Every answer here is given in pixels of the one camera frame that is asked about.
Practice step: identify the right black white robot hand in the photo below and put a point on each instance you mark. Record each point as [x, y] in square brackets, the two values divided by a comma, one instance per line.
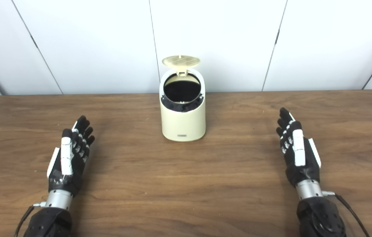
[299, 151]

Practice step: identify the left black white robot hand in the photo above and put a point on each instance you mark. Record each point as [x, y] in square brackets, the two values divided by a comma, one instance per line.
[66, 158]

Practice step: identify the cream-colored trash bin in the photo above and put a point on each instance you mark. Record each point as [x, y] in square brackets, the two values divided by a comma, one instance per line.
[183, 126]

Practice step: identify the round cream bin lid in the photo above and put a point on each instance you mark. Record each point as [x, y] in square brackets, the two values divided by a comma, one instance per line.
[181, 61]

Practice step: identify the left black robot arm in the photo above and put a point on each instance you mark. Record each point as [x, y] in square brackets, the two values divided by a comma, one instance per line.
[49, 222]

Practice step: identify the black bin liner bag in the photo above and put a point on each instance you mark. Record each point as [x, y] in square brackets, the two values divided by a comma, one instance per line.
[182, 90]

